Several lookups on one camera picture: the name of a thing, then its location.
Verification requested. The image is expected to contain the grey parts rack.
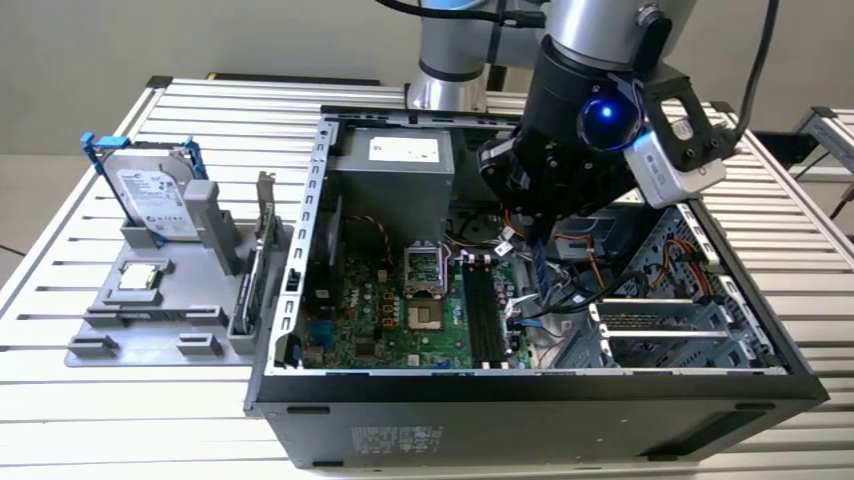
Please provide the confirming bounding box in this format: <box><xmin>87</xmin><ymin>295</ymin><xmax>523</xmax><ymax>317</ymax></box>
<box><xmin>64</xmin><ymin>179</ymin><xmax>299</xmax><ymax>369</ymax></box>

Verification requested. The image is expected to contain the black open PC case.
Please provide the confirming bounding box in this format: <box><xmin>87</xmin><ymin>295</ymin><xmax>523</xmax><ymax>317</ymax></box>
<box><xmin>243</xmin><ymin>103</ymin><xmax>833</xmax><ymax>471</ymax></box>

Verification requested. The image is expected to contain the metal slat side table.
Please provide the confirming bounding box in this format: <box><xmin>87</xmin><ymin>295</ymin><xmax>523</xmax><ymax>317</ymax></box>
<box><xmin>786</xmin><ymin>105</ymin><xmax>854</xmax><ymax>179</ymax></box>

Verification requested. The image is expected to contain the metal socket cover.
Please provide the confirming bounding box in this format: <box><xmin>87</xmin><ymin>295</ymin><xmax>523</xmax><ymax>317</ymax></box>
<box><xmin>403</xmin><ymin>239</ymin><xmax>447</xmax><ymax>297</ymax></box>

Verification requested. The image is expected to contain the black camera cable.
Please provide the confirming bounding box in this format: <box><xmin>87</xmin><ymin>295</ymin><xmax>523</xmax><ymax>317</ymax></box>
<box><xmin>726</xmin><ymin>0</ymin><xmax>784</xmax><ymax>151</ymax></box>
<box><xmin>373</xmin><ymin>0</ymin><xmax>547</xmax><ymax>26</ymax></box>

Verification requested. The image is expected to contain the thin orange wire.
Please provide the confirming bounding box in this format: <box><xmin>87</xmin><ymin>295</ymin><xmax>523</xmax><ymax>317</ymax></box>
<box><xmin>585</xmin><ymin>244</ymin><xmax>609</xmax><ymax>289</ymax></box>

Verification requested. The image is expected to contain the grey power supply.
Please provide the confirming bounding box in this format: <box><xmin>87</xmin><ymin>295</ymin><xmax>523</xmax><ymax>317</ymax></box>
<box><xmin>330</xmin><ymin>127</ymin><xmax>459</xmax><ymax>242</ymax></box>

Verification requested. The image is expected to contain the twisted red black wire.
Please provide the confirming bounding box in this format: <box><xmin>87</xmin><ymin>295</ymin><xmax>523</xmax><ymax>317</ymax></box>
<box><xmin>342</xmin><ymin>214</ymin><xmax>397</xmax><ymax>264</ymax></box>

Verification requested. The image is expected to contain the silver CPU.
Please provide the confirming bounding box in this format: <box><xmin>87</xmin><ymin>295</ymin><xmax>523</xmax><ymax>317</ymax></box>
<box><xmin>118</xmin><ymin>263</ymin><xmax>164</xmax><ymax>290</ymax></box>

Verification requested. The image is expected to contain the hard disk in blue carrier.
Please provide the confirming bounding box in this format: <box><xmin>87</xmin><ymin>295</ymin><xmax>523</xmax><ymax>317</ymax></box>
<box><xmin>79</xmin><ymin>130</ymin><xmax>210</xmax><ymax>247</ymax></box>

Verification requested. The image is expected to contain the orange red wire bundle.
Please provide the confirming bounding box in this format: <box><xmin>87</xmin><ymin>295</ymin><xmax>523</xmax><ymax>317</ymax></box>
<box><xmin>650</xmin><ymin>238</ymin><xmax>713</xmax><ymax>304</ymax></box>

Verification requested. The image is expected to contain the black camera bracket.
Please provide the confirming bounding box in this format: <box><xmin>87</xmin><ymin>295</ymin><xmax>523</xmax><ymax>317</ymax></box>
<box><xmin>633</xmin><ymin>64</ymin><xmax>733</xmax><ymax>174</ymax></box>

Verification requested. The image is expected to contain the black RAM slot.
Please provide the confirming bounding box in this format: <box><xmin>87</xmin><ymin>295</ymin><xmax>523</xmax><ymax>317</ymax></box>
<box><xmin>481</xmin><ymin>257</ymin><xmax>505</xmax><ymax>370</ymax></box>
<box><xmin>471</xmin><ymin>257</ymin><xmax>497</xmax><ymax>370</ymax></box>
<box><xmin>463</xmin><ymin>257</ymin><xmax>487</xmax><ymax>370</ymax></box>

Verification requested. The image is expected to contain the CPU socket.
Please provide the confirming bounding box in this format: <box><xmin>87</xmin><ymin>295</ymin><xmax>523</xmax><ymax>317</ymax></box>
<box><xmin>405</xmin><ymin>297</ymin><xmax>447</xmax><ymax>332</ymax></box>

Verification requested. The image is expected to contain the green motherboard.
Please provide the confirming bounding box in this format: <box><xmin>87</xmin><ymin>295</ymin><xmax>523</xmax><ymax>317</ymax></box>
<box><xmin>299</xmin><ymin>244</ymin><xmax>535</xmax><ymax>372</ymax></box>

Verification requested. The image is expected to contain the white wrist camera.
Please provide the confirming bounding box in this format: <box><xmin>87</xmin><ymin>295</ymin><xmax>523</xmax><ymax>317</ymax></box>
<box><xmin>622</xmin><ymin>128</ymin><xmax>730</xmax><ymax>210</ymax></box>

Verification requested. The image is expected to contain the graphics card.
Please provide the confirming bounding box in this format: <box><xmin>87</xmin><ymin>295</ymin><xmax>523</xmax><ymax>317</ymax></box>
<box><xmin>236</xmin><ymin>169</ymin><xmax>281</xmax><ymax>335</ymax></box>

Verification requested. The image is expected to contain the perforated metal disk bay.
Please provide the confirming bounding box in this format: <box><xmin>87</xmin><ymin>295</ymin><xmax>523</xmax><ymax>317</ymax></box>
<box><xmin>553</xmin><ymin>297</ymin><xmax>769</xmax><ymax>371</ymax></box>

